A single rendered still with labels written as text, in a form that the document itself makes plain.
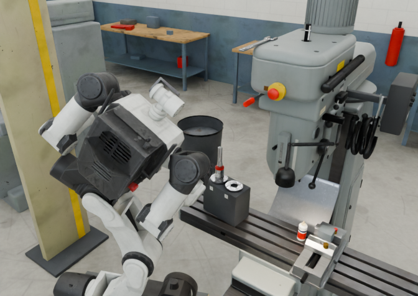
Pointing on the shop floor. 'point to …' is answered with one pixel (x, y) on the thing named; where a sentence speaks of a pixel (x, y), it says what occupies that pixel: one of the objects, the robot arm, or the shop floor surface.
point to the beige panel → (14, 134)
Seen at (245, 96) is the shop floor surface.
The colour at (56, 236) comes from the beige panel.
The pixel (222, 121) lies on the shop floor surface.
